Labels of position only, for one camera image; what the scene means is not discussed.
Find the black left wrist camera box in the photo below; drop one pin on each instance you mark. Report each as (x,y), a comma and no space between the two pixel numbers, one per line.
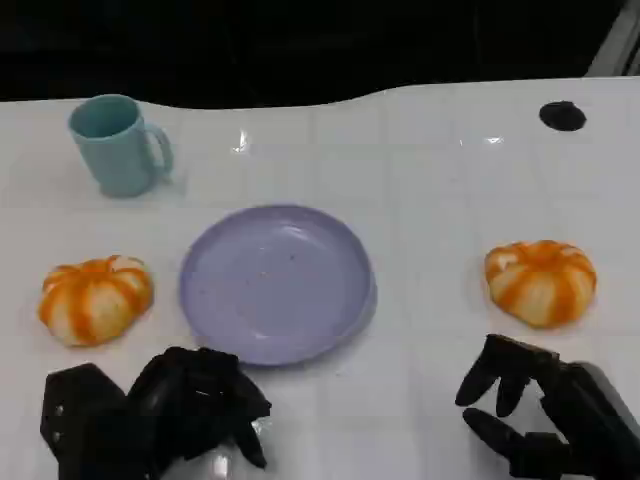
(80,405)

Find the pale green mug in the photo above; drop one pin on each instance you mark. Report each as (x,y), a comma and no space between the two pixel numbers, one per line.
(117,147)

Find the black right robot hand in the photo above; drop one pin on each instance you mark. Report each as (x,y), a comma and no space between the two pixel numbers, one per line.
(575,400)

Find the black round table grommet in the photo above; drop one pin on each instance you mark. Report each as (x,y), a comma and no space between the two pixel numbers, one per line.
(562,116)

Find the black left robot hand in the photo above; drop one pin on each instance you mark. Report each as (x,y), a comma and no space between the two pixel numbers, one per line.
(190,395)

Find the lilac plate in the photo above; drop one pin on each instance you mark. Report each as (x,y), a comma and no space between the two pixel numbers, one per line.
(277,285)

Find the white furniture frame bar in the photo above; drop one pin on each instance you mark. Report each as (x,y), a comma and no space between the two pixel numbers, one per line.
(617,42)

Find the orange white toy bread roll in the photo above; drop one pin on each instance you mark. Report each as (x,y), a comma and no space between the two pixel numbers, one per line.
(542,282)
(95,300)

